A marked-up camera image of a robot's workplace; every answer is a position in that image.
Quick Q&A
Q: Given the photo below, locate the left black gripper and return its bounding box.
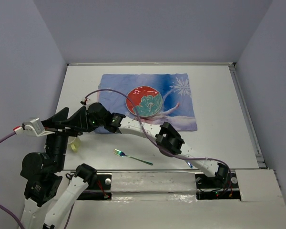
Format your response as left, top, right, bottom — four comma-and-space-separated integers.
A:
43, 104, 89, 169

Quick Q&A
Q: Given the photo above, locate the white cup yellow handle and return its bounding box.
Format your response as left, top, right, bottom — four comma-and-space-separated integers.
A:
67, 136, 81, 153

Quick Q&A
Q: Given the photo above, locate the iridescent fork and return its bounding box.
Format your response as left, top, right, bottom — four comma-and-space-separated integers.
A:
113, 149, 153, 166

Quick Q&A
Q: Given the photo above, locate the red and blue plate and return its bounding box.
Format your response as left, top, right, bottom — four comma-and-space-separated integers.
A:
125, 86, 163, 117

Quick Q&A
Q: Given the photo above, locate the blue princess print cloth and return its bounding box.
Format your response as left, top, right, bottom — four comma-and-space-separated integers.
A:
97, 73, 197, 131

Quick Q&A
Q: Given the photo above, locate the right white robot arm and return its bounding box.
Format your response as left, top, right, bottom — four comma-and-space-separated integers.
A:
61, 103, 231, 187

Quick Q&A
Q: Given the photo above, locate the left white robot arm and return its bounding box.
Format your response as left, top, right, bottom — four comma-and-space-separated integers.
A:
20, 106, 97, 229

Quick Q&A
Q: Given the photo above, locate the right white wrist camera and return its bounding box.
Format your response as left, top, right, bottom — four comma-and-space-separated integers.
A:
80, 97, 89, 106

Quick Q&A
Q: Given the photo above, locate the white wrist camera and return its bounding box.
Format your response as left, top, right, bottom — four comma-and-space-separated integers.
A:
80, 97, 89, 106
13, 118, 52, 137

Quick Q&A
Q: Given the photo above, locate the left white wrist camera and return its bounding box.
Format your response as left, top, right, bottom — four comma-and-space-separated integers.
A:
13, 118, 52, 137

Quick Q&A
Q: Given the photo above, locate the silver front table rail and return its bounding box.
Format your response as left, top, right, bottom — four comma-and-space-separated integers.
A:
69, 168, 269, 173

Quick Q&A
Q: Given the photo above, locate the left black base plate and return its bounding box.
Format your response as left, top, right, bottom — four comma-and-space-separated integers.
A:
77, 173, 112, 201

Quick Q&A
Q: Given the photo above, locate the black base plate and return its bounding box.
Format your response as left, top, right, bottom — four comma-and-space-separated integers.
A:
77, 173, 112, 201
195, 173, 241, 200

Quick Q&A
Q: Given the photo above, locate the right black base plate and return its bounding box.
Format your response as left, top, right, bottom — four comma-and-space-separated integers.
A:
195, 173, 241, 200

